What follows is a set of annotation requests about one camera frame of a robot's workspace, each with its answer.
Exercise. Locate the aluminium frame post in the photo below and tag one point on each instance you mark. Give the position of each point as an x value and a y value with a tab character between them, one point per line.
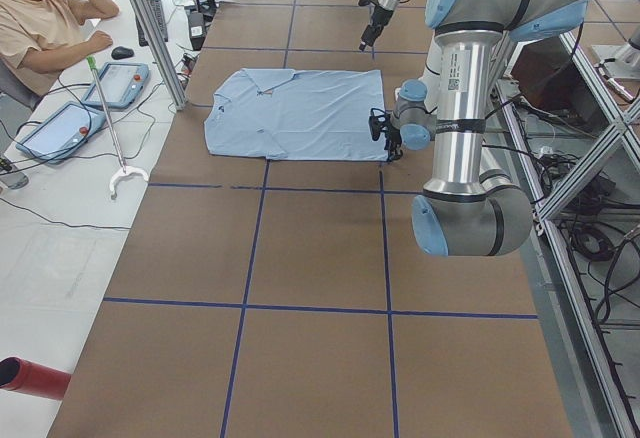
146	17

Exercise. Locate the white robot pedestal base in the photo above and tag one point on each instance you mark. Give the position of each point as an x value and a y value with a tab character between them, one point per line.
428	85

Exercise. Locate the red cylinder tube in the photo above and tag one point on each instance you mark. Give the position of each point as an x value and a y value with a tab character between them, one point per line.
26	377

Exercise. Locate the light blue t-shirt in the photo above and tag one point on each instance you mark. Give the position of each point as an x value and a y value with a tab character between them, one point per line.
296	115

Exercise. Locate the seated person beige shirt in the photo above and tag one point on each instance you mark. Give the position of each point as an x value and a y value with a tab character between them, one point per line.
42	38

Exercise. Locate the brown wooden box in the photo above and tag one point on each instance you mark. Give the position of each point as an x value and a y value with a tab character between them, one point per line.
536	71

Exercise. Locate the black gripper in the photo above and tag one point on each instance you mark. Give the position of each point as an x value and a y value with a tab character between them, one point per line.
392	137
376	18

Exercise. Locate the far blue teach pendant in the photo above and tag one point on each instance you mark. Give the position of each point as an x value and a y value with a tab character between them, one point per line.
122	82

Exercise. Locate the blue teach pendant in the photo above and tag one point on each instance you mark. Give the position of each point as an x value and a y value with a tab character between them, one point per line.
62	134
122	82

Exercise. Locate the black power adapter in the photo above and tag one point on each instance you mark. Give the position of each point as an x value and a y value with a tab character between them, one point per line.
197	29

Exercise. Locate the near blue teach pendant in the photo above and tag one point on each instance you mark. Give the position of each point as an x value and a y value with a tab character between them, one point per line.
62	134

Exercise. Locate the white reacher grabber stick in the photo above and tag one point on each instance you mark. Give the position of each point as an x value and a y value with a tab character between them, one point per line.
124	171

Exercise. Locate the black computer mouse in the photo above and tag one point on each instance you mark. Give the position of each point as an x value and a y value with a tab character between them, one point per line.
121	53

